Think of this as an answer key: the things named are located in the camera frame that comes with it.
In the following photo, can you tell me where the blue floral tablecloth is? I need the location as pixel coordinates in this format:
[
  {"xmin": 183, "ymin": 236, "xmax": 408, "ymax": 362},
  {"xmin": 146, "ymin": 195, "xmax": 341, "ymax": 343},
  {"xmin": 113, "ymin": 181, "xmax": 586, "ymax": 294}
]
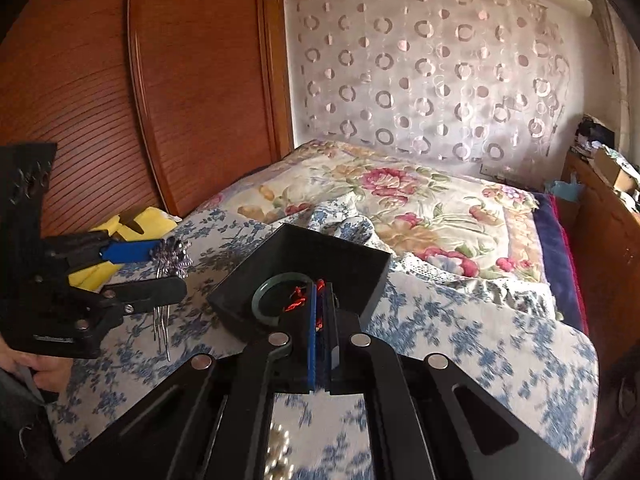
[{"xmin": 45, "ymin": 205, "xmax": 601, "ymax": 480}]

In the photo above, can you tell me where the black jewelry box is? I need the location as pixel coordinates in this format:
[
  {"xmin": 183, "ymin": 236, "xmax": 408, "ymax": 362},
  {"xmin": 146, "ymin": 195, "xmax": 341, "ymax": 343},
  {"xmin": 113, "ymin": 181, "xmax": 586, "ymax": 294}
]
[{"xmin": 206, "ymin": 223, "xmax": 392, "ymax": 343}]

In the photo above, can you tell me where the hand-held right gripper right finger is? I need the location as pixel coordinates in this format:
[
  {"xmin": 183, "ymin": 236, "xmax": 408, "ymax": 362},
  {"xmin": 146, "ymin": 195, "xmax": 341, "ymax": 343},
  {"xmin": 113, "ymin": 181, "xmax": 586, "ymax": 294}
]
[{"xmin": 322, "ymin": 285, "xmax": 586, "ymax": 480}]

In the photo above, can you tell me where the person's left hand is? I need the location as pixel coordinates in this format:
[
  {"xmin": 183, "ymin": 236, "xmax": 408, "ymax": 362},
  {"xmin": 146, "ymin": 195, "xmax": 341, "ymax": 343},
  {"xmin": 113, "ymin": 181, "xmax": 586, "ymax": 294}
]
[{"xmin": 0, "ymin": 342, "xmax": 73, "ymax": 406}]

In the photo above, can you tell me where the navy blanket with red edge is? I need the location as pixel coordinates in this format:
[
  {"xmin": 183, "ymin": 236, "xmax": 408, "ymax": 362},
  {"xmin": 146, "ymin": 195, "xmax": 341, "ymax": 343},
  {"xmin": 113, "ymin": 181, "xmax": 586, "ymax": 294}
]
[{"xmin": 530, "ymin": 192, "xmax": 588, "ymax": 336}]

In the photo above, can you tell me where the red cord bracelet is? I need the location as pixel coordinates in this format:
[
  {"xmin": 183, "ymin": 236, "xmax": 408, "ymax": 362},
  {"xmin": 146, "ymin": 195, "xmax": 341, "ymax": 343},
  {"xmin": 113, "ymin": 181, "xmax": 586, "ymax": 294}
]
[{"xmin": 280, "ymin": 279, "xmax": 328, "ymax": 333}]

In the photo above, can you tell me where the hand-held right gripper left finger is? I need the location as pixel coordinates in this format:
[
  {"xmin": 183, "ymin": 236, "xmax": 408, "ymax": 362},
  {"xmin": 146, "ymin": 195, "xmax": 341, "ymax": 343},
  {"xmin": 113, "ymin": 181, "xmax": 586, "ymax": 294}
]
[{"xmin": 60, "ymin": 280, "xmax": 326, "ymax": 480}]

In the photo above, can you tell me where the pile of clothes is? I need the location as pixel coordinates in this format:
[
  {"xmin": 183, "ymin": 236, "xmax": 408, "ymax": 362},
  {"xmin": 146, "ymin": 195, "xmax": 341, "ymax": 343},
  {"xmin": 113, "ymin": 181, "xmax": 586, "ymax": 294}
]
[{"xmin": 575, "ymin": 115, "xmax": 616, "ymax": 161}]

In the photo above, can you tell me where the crumpled blue floral fabric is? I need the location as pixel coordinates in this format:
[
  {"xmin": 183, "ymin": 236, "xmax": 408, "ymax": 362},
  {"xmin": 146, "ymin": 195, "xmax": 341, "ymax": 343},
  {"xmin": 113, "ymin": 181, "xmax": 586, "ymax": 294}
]
[{"xmin": 305, "ymin": 200, "xmax": 396, "ymax": 261}]

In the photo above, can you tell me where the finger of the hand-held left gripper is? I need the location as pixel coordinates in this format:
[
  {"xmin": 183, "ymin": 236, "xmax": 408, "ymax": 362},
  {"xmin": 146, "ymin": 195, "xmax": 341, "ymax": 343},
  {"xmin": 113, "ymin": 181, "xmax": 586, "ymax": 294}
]
[
  {"xmin": 44, "ymin": 231, "xmax": 162, "ymax": 267},
  {"xmin": 97, "ymin": 276, "xmax": 188, "ymax": 317}
]

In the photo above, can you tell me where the yellow plush toy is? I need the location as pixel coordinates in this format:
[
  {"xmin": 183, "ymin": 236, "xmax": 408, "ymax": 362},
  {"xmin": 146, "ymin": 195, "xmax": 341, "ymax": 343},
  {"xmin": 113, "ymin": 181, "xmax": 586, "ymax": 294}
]
[{"xmin": 67, "ymin": 207, "xmax": 183, "ymax": 291}]

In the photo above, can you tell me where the wooden cabinet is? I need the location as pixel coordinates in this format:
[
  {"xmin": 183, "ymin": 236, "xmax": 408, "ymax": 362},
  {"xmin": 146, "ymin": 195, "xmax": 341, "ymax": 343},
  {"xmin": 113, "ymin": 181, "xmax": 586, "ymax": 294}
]
[{"xmin": 560, "ymin": 150, "xmax": 640, "ymax": 361}]

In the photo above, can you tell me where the cardboard box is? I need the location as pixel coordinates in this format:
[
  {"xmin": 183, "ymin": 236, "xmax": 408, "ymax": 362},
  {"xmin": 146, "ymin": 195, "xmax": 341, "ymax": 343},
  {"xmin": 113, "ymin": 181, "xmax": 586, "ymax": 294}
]
[{"xmin": 592, "ymin": 147, "xmax": 638, "ymax": 188}]

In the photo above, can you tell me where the pearl bead necklace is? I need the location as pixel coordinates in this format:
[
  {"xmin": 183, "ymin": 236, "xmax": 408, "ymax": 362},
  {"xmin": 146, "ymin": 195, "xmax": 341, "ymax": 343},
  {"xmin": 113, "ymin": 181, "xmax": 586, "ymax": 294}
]
[{"xmin": 267, "ymin": 422, "xmax": 298, "ymax": 480}]

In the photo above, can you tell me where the sheer circle-patterned curtain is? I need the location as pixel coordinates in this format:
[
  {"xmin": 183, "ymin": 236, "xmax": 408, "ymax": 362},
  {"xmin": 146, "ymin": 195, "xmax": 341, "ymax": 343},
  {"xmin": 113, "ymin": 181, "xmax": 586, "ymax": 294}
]
[{"xmin": 285, "ymin": 0, "xmax": 573, "ymax": 181}]

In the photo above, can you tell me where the green jade bangle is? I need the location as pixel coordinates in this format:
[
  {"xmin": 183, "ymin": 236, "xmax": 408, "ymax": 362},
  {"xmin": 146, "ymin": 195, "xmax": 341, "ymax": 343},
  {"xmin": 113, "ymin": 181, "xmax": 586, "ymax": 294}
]
[{"xmin": 251, "ymin": 271, "xmax": 313, "ymax": 318}]

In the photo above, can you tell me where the silver flower hairpin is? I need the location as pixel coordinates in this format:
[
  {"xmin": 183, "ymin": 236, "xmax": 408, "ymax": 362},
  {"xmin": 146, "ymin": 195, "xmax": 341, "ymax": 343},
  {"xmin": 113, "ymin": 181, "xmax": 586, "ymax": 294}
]
[{"xmin": 150, "ymin": 237, "xmax": 195, "ymax": 361}]

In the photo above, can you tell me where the light blue plastic bag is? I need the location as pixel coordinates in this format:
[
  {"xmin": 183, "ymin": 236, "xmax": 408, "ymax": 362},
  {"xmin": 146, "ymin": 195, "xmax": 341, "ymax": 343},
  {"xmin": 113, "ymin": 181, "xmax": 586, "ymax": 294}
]
[{"xmin": 545, "ymin": 180, "xmax": 586, "ymax": 201}]

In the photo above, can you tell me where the wooden wardrobe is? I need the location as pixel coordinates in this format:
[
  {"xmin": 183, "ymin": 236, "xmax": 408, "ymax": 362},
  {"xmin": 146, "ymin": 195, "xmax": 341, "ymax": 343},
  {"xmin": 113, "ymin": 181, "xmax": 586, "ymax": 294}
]
[{"xmin": 0, "ymin": 0, "xmax": 296, "ymax": 241}]

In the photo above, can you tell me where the floral quilt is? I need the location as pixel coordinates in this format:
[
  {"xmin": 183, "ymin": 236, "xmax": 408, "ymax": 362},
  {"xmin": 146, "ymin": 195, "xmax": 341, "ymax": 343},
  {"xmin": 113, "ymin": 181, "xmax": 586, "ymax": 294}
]
[{"xmin": 192, "ymin": 139, "xmax": 556, "ymax": 321}]

